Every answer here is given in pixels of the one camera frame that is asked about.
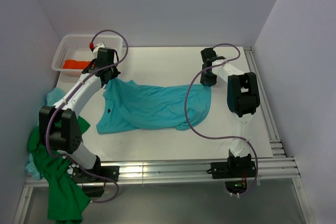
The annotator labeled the white perforated plastic basket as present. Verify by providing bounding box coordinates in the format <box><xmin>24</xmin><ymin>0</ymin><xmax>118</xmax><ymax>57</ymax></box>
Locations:
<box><xmin>51</xmin><ymin>34</ymin><xmax>123</xmax><ymax>77</ymax></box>

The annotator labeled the teal t-shirt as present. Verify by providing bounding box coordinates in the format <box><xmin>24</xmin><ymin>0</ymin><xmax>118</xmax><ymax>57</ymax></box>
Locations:
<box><xmin>96</xmin><ymin>78</ymin><xmax>212</xmax><ymax>134</ymax></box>

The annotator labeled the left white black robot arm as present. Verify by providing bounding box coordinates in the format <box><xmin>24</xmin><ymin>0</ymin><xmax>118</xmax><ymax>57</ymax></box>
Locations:
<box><xmin>39</xmin><ymin>43</ymin><xmax>120</xmax><ymax>182</ymax></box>

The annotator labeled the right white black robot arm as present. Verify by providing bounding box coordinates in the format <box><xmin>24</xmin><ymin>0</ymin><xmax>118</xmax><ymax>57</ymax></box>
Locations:
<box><xmin>200</xmin><ymin>48</ymin><xmax>260</xmax><ymax>177</ymax></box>

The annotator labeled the orange rolled t-shirt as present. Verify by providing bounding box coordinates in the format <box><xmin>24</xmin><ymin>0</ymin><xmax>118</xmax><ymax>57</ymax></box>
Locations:
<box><xmin>62</xmin><ymin>59</ymin><xmax>90</xmax><ymax>70</ymax></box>

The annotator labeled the light aqua t-shirt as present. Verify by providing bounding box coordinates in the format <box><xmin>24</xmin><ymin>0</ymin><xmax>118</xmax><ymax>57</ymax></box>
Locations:
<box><xmin>25</xmin><ymin>88</ymin><xmax>65</xmax><ymax>180</ymax></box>

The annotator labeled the green t-shirt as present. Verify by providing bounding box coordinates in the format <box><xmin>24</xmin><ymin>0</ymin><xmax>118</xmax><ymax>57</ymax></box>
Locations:
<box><xmin>25</xmin><ymin>127</ymin><xmax>90</xmax><ymax>223</ymax></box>

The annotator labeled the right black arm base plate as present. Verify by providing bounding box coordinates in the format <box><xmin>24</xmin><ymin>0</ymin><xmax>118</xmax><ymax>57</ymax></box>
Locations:
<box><xmin>206</xmin><ymin>161</ymin><xmax>257</xmax><ymax>179</ymax></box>

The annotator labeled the aluminium extrusion frame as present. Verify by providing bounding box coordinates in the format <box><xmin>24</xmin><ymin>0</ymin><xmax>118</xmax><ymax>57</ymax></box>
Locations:
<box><xmin>12</xmin><ymin>46</ymin><xmax>316</xmax><ymax>224</ymax></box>

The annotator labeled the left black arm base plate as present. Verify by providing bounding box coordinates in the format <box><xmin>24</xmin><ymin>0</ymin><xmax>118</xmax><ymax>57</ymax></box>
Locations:
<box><xmin>70</xmin><ymin>166</ymin><xmax>119</xmax><ymax>198</ymax></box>

